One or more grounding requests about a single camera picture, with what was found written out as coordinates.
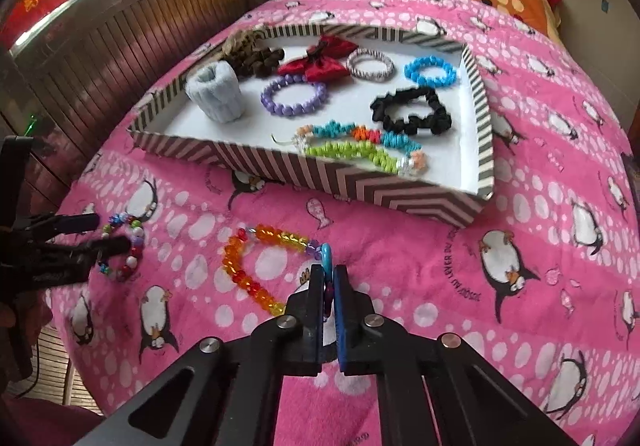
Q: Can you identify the person's left hand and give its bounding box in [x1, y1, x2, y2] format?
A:
[0, 298, 47, 352]

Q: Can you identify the purple bead bracelet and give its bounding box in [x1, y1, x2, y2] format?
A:
[260, 76, 331, 118]

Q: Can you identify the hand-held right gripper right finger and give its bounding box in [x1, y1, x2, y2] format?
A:
[332, 264, 581, 446]

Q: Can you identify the brown scrunchie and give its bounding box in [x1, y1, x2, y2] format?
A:
[232, 46, 286, 79]

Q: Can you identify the striped cardboard box tray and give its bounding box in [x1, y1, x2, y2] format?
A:
[127, 23, 496, 229]

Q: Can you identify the turquoise orange bead bracelet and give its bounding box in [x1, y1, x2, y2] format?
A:
[272, 122, 423, 157]

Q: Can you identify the pink penguin blanket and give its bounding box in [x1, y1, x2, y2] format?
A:
[47, 0, 640, 446]

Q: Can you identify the red bow hair clip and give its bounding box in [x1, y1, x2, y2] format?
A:
[277, 33, 358, 84]

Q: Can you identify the green bead bracelet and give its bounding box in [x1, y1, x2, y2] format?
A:
[300, 141, 431, 177]

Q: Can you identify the black white striped bracelet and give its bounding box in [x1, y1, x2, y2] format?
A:
[346, 48, 396, 82]

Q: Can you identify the blue bead bracelet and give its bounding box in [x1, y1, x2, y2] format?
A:
[402, 54, 458, 89]

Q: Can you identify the black scrunchie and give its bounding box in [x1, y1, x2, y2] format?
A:
[370, 86, 453, 135]

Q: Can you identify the orange yellow bead bracelet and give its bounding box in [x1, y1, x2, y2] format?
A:
[221, 224, 334, 321]

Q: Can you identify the multicolour bead bracelet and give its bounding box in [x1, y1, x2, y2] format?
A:
[97, 212, 147, 283]

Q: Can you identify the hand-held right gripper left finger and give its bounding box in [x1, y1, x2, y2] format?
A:
[100, 265, 325, 446]

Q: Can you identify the grey fluffy wristband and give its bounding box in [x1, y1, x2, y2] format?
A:
[185, 64, 249, 125]

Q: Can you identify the person's dark red clothing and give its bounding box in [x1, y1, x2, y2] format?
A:
[0, 396, 106, 446]

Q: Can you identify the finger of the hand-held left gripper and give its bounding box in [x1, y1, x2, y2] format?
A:
[47, 213, 101, 233]
[47, 234, 132, 287]

